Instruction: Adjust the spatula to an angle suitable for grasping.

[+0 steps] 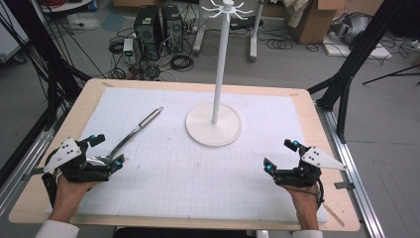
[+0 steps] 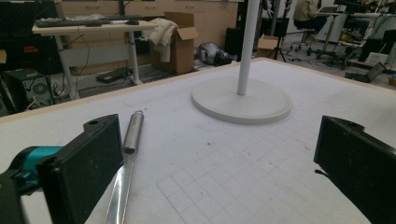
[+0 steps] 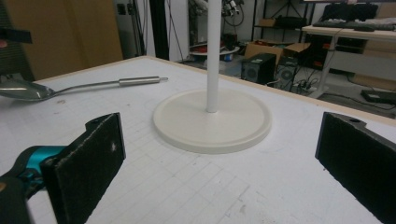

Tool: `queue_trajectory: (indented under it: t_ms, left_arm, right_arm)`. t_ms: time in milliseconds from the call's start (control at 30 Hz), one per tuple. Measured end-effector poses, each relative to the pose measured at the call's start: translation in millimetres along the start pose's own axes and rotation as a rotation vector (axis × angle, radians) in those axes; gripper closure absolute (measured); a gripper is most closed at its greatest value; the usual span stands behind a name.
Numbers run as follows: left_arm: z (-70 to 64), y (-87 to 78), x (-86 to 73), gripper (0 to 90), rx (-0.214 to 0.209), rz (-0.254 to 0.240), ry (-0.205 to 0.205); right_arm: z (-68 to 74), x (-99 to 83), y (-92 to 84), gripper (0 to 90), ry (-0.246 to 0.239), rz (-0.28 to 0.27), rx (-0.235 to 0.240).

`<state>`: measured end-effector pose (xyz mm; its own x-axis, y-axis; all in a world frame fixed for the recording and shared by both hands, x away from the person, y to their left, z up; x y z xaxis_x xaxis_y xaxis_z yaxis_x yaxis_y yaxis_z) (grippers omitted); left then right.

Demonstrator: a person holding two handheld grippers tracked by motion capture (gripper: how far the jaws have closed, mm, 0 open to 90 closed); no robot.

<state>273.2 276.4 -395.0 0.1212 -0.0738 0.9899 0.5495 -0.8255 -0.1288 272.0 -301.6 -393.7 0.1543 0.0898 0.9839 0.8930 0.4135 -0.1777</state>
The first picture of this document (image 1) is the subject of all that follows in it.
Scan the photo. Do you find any white utensil rack stand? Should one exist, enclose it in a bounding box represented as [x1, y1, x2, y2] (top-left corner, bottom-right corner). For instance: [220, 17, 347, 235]
[184, 0, 255, 148]

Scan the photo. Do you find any clear plastic bag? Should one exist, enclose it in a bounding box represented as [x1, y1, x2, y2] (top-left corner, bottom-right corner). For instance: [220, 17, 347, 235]
[66, 12, 102, 31]

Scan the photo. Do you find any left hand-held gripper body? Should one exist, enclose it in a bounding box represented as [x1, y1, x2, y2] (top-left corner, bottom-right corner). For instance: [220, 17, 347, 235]
[43, 137, 113, 183]

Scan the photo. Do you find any white cabinet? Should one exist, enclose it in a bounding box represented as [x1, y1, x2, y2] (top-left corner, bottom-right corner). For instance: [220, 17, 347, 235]
[0, 0, 32, 64]

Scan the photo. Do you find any person's right hand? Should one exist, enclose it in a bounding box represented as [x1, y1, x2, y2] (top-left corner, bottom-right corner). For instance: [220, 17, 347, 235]
[282, 183, 321, 231]

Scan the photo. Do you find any cardboard box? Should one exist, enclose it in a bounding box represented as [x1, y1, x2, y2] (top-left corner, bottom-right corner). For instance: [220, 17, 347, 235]
[284, 0, 349, 46]

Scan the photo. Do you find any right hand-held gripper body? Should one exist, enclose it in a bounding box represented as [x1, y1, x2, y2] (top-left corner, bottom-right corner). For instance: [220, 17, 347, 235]
[271, 145, 349, 188]

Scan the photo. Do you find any white grid mat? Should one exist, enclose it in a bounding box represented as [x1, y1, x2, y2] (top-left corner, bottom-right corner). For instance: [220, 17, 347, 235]
[46, 86, 329, 223]

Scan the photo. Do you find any thin wooden stick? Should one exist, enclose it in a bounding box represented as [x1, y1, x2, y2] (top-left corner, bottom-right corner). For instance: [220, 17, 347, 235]
[322, 201, 347, 228]

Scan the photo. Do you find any aluminium rail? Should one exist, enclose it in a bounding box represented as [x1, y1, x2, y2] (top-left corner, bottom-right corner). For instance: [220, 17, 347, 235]
[315, 103, 386, 238]
[0, 108, 65, 217]

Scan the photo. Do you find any grey metal table bracket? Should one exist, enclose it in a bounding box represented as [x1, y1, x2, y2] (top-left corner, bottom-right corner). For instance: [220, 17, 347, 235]
[333, 179, 357, 191]
[21, 166, 46, 181]

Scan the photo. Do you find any small white electronic box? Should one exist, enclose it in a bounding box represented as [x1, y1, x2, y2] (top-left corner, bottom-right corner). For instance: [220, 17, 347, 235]
[122, 37, 135, 58]

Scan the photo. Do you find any black tripod leg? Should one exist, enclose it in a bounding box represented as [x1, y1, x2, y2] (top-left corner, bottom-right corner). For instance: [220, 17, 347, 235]
[362, 63, 420, 86]

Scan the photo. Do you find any person's dark clothing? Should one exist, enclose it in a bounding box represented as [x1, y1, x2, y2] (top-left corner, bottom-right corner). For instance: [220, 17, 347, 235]
[112, 225, 256, 238]

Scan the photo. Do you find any grey bag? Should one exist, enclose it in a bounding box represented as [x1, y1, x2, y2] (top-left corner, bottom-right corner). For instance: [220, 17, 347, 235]
[329, 12, 373, 46]

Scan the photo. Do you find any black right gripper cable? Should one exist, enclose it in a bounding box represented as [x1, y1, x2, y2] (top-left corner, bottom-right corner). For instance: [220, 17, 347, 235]
[314, 178, 327, 210]

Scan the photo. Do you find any person's left hand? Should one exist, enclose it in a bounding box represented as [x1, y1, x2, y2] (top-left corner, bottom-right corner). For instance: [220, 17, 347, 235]
[49, 176, 99, 224]

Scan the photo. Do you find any white stand leg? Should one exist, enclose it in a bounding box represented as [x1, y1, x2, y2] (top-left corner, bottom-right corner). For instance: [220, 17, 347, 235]
[192, 0, 208, 56]
[249, 0, 265, 62]

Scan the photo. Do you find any white flat board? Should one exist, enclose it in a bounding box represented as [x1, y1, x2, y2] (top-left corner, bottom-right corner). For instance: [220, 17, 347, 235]
[321, 32, 394, 61]

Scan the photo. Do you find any black metal frame post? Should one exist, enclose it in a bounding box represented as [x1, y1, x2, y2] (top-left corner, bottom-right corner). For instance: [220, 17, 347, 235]
[306, 0, 412, 145]
[0, 0, 93, 187]

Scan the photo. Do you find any black computer tower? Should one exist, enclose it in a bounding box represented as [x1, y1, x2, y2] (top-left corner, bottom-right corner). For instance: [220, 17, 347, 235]
[133, 4, 163, 62]
[160, 4, 185, 55]

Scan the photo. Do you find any black coiled cable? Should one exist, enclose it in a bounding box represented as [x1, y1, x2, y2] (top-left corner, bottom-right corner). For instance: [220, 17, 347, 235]
[169, 53, 195, 72]
[265, 38, 294, 52]

